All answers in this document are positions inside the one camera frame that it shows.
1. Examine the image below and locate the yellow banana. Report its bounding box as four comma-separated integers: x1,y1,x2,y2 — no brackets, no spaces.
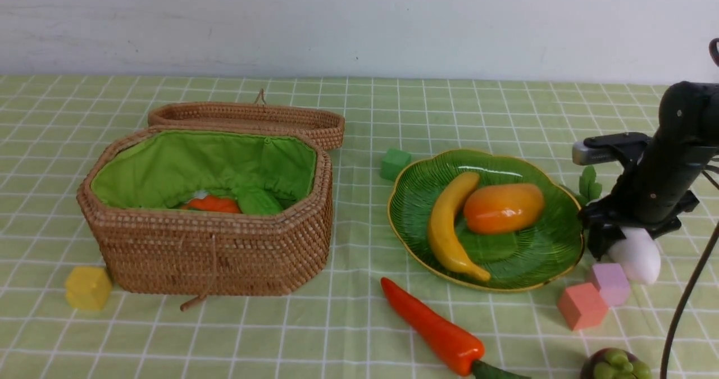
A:
428,172,491,282

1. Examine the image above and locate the orange mango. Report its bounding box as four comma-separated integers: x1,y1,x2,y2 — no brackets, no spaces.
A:
464,184,546,234

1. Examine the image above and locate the purple mangosteen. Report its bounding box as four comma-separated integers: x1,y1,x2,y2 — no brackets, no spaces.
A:
579,348,654,378

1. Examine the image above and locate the orange foam cube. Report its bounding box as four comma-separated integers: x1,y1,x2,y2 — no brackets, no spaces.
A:
557,282,609,331

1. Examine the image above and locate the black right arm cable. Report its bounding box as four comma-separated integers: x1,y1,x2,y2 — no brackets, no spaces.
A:
659,38,719,379

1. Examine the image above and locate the woven wicker basket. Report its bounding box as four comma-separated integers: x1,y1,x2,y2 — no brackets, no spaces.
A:
76,124,333,308

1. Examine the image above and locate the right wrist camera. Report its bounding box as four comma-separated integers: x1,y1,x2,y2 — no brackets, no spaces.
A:
572,133,650,167

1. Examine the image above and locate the white radish with leaves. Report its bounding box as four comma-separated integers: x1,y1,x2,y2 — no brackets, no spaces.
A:
579,166,662,286

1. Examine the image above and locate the green cucumber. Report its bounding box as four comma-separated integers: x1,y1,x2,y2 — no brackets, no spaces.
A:
234,186,284,215

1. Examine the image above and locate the pink foam cube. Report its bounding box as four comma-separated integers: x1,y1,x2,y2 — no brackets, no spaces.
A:
586,262,631,307

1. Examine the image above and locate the green glass plate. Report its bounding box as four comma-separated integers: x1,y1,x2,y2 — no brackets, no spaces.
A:
387,149,585,293

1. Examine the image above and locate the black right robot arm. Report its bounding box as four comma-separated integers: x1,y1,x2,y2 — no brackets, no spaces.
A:
572,81,718,259

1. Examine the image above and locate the yellow foam cube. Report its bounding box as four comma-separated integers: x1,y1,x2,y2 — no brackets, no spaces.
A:
65,266,113,312

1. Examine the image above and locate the green foam cube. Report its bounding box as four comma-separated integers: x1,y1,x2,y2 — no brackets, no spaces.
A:
380,147,412,182

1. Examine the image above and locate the wicker basket lid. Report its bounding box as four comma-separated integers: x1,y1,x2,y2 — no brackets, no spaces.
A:
147,89,345,150

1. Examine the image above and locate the red chili pepper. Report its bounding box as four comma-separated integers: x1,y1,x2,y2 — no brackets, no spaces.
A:
380,277,526,378

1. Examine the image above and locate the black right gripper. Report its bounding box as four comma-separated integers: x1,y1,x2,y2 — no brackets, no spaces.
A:
579,143,701,239

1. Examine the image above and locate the orange tomato with leaves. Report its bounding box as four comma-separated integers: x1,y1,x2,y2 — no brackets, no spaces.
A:
179,191,242,214

